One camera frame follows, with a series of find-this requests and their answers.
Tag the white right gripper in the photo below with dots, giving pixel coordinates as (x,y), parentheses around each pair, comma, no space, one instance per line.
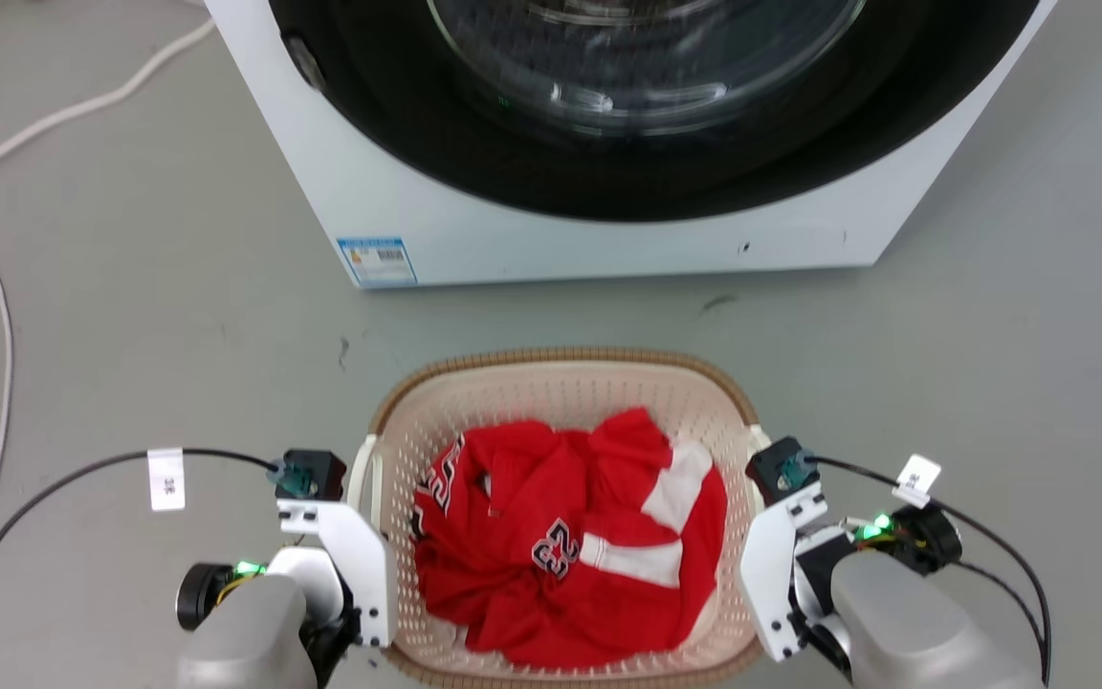
(769,574)

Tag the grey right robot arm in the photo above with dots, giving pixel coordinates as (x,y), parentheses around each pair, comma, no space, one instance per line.
(914,622)

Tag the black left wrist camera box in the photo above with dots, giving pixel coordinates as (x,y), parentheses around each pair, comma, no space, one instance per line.
(317,474)

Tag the blue energy label sticker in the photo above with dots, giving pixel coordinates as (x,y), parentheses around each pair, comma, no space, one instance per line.
(377,261)

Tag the black round washer door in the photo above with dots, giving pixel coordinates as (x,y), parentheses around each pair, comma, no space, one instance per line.
(398,124)

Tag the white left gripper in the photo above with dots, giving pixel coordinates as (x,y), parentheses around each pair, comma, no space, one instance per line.
(360,565)

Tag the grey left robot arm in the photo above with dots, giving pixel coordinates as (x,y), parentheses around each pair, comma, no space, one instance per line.
(245,632)

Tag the white washing machine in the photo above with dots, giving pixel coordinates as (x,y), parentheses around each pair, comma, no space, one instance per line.
(608,249)

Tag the red basketball jersey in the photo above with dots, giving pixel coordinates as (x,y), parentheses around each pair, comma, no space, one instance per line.
(551,536)

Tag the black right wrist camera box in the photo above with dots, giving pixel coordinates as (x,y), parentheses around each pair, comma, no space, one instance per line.
(781,469)

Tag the beige plastic laundry basket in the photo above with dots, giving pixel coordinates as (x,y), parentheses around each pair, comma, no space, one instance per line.
(561,388)

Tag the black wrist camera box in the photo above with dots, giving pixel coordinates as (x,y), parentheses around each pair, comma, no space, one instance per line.
(781,469)
(317,474)

